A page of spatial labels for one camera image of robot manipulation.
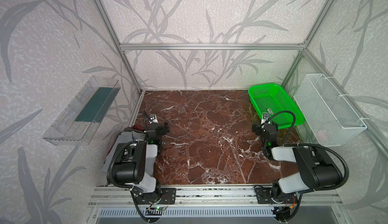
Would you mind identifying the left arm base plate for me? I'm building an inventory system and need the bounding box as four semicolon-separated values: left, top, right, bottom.
135;187;177;205

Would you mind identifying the dark striped folded shirt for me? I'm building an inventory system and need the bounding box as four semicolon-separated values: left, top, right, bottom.
123;127;144;134

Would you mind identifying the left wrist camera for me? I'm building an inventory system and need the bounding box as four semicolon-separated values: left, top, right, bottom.
148;114;159;124

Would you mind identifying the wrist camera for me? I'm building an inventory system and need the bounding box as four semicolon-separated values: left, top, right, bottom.
261;113;271;125
148;114;159;124

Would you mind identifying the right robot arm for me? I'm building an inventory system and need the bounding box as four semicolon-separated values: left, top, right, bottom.
252;123;350;203

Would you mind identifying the grey long sleeve shirt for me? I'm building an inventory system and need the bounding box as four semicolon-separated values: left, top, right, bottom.
101;131;145;173

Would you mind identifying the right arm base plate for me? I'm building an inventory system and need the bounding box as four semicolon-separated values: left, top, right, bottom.
254;186;298;205

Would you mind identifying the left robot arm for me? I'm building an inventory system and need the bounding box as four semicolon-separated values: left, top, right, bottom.
106;122;170;198

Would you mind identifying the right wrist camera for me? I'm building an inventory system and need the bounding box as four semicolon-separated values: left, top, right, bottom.
261;113;271;125

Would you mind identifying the clear plastic wall tray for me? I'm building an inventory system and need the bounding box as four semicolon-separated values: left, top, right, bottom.
42;76;121;146

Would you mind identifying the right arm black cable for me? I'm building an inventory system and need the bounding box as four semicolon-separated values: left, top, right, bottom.
265;110;350;191

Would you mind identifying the white wire mesh basket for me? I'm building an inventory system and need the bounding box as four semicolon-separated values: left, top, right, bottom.
294;73;367;147

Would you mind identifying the green plastic basket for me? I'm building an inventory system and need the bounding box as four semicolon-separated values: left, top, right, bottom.
248;83;305;130

